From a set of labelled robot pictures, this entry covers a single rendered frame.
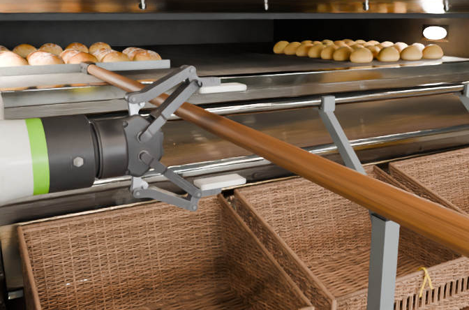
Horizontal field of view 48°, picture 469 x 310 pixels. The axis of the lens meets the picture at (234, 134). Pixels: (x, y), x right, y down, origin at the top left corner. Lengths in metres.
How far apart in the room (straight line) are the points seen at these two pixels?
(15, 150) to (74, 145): 0.06
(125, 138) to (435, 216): 0.37
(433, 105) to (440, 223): 1.62
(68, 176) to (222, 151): 0.92
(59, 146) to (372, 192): 0.35
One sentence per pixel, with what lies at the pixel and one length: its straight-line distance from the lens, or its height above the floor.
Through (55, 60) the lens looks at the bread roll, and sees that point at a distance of 1.69.
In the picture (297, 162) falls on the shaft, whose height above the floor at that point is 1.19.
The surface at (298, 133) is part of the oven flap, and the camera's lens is 1.66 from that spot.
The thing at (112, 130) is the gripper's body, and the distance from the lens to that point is 0.66.
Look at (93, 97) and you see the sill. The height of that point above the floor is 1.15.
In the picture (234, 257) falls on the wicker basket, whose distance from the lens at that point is 1.51.
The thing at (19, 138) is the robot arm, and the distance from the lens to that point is 0.63.
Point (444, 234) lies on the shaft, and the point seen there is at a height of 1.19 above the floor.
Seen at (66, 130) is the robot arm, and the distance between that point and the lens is 0.64.
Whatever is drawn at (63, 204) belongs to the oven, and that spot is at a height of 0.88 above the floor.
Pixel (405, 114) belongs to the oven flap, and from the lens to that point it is 1.96.
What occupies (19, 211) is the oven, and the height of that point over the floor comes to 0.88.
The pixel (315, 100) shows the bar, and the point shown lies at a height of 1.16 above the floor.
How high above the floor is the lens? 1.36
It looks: 13 degrees down
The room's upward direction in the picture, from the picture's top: straight up
